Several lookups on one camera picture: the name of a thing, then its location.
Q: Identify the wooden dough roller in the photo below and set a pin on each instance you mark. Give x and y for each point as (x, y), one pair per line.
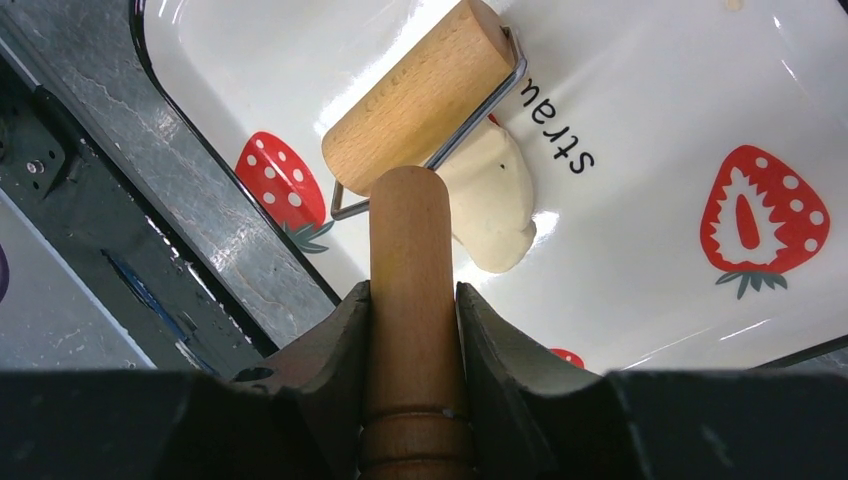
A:
(415, 413)

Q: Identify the strawberry pattern tray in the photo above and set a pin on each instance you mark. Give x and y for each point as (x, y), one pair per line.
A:
(689, 159)

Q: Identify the white dough piece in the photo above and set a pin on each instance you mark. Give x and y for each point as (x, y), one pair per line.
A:
(491, 195)

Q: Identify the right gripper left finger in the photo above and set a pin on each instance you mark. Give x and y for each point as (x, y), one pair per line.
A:
(315, 385)

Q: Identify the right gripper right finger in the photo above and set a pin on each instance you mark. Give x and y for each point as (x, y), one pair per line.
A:
(535, 415)

